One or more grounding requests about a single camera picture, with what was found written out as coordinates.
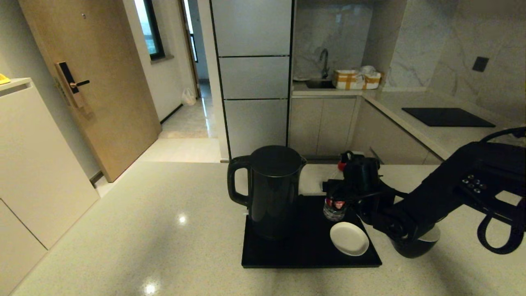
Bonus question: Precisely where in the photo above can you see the dark-framed window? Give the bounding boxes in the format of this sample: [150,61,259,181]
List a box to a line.
[134,0,166,62]

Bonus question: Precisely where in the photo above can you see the black cup white inside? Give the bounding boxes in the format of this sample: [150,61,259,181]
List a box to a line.
[390,225,441,259]

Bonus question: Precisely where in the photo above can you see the yellow checked cloth box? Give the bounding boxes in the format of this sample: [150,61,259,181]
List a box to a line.
[332,69,364,90]
[361,65,383,90]

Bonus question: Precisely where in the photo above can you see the white side cabinet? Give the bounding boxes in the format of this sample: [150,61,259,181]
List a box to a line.
[0,78,100,296]

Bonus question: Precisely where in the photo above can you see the beige kitchen base cabinets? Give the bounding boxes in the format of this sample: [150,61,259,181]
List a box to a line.
[288,96,448,165]

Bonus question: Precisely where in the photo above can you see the black door lock handle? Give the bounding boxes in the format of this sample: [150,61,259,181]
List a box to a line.
[55,62,91,109]

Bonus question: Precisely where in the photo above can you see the tall grey refrigerator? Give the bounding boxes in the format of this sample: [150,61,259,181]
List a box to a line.
[210,0,293,160]

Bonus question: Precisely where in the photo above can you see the black induction cooktop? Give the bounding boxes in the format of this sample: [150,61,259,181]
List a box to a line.
[401,107,496,127]

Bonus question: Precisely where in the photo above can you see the black rectangular tray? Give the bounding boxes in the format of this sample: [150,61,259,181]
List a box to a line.
[241,194,383,268]

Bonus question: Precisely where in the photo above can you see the light wooden door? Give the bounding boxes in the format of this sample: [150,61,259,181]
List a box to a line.
[18,0,162,183]

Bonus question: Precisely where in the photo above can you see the dark kitchen faucet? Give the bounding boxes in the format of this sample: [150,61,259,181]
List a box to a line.
[319,49,330,79]

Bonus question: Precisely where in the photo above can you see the white saucer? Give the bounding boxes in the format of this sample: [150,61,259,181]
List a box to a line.
[330,222,370,257]

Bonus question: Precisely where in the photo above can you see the black electric kettle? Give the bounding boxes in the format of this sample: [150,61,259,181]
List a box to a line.
[227,145,307,241]

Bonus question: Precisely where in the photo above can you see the clear bottle red cap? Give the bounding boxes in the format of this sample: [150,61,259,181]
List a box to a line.
[323,162,350,222]

